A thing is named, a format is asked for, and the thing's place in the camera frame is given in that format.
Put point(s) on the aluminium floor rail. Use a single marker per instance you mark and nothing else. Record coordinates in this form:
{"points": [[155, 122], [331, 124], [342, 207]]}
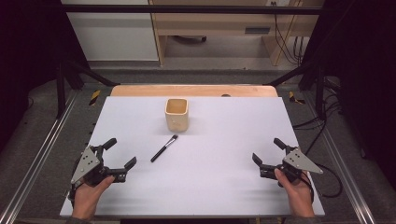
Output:
{"points": [[37, 155], [342, 165]]}

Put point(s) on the person's left hand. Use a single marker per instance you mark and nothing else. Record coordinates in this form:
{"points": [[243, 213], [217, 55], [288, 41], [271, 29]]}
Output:
{"points": [[87, 199]]}

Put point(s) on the black horizontal frame bar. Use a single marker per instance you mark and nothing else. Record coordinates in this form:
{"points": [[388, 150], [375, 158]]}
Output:
{"points": [[186, 9]]}

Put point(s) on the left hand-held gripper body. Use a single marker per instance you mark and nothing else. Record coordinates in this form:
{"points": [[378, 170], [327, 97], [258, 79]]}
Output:
{"points": [[85, 165]]}

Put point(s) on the person's right hand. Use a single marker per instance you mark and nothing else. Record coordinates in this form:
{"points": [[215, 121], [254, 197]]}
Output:
{"points": [[297, 196]]}

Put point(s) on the beige square cup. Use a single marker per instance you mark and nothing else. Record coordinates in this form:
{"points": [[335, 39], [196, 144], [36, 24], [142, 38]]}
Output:
{"points": [[176, 119]]}

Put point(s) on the white cabinet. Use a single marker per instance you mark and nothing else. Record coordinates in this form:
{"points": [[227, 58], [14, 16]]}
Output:
{"points": [[115, 37]]}

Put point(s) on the wooden table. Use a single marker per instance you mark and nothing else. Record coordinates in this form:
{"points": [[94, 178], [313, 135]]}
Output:
{"points": [[186, 90]]}

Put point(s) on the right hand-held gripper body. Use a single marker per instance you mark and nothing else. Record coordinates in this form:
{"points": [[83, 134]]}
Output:
{"points": [[295, 161]]}

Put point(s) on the black curtain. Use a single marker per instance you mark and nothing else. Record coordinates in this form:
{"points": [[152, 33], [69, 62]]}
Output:
{"points": [[28, 62], [364, 77]]}

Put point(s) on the light wooden desk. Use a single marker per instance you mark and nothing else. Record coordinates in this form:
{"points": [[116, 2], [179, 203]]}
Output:
{"points": [[218, 23]]}

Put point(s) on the black makeup brush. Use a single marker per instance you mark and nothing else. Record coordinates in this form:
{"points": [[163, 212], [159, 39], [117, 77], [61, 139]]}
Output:
{"points": [[162, 151]]}

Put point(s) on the yellow black floor tape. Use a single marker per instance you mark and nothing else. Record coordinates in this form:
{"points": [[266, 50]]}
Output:
{"points": [[95, 97], [293, 97]]}

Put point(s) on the white table cover board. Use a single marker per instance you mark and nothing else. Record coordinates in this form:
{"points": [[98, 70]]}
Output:
{"points": [[202, 174]]}

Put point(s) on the black metal stand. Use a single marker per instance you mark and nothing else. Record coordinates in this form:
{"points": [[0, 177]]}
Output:
{"points": [[320, 93], [61, 93]]}

